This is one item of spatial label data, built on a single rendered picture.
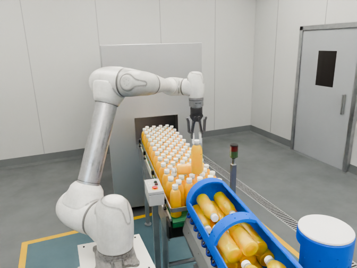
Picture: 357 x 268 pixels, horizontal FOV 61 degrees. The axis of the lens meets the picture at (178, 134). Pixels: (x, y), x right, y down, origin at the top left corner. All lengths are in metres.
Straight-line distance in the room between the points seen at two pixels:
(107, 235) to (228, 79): 5.70
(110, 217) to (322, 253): 1.07
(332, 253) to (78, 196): 1.25
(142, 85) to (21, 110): 4.63
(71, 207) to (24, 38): 4.55
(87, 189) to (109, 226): 0.21
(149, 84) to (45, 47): 4.46
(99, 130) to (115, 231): 0.44
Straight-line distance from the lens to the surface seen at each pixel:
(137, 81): 1.32
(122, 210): 1.29
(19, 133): 5.94
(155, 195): 2.00
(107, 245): 1.34
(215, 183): 1.86
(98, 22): 5.79
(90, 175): 1.42
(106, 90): 1.41
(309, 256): 1.83
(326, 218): 1.97
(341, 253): 1.81
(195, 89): 1.82
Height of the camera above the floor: 2.00
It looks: 17 degrees down
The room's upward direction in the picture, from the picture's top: 2 degrees counter-clockwise
